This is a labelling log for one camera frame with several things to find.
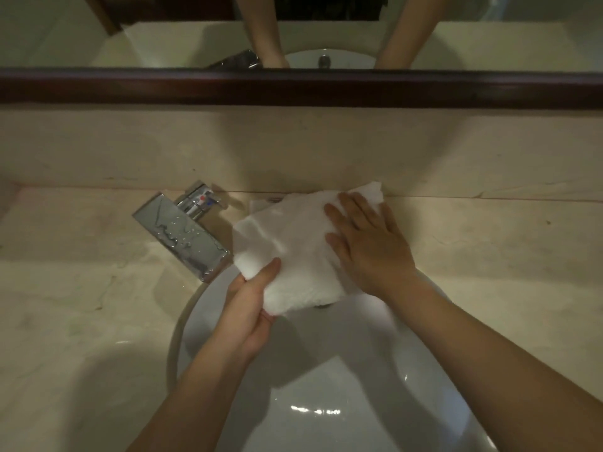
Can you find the person's left hand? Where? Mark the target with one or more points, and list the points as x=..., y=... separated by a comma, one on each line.
x=242, y=320

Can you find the chrome faucet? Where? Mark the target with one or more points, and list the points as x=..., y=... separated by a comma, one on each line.
x=179, y=230

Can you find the person's right forearm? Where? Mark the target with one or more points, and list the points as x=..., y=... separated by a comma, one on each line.
x=494, y=362

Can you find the white ceramic sink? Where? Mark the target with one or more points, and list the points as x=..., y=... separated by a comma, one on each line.
x=330, y=371

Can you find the person's left forearm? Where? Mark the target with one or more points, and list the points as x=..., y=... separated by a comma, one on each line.
x=188, y=409

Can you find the white towel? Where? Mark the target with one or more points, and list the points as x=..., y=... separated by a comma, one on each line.
x=292, y=230

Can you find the mirror with dark wooden frame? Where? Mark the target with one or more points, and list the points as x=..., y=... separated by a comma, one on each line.
x=301, y=89

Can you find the person's right hand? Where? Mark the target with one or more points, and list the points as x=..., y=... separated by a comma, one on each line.
x=377, y=258

